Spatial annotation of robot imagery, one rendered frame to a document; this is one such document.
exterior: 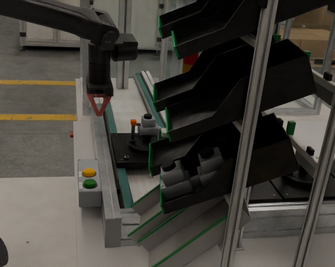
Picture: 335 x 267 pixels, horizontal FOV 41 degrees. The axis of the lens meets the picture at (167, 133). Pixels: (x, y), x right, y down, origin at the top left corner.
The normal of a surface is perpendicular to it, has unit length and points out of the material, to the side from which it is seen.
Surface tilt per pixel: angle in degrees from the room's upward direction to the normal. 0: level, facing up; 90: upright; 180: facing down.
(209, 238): 90
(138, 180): 0
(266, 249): 0
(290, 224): 90
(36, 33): 90
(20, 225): 0
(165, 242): 45
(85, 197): 90
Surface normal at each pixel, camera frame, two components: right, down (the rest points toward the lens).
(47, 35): 0.18, 0.42
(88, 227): 0.08, -0.91
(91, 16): 0.53, -0.68
